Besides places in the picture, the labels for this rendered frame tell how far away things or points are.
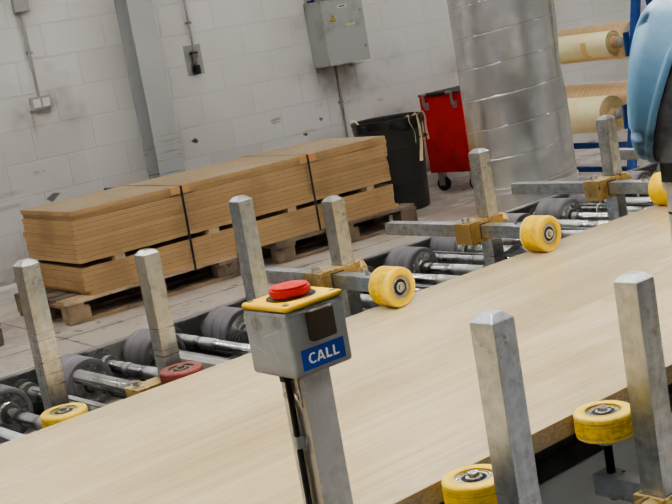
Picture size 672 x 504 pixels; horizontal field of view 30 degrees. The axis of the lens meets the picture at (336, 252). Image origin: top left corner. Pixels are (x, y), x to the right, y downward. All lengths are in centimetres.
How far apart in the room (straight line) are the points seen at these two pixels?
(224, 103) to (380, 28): 162
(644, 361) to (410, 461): 32
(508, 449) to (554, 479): 41
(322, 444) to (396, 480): 38
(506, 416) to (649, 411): 26
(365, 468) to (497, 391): 32
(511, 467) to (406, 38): 924
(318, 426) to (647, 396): 52
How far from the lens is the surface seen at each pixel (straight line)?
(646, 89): 87
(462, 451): 165
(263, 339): 119
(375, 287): 247
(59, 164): 890
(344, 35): 989
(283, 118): 978
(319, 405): 120
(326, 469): 122
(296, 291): 117
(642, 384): 158
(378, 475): 161
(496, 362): 137
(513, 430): 140
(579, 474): 184
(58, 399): 229
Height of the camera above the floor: 146
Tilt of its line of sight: 10 degrees down
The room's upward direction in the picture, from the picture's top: 10 degrees counter-clockwise
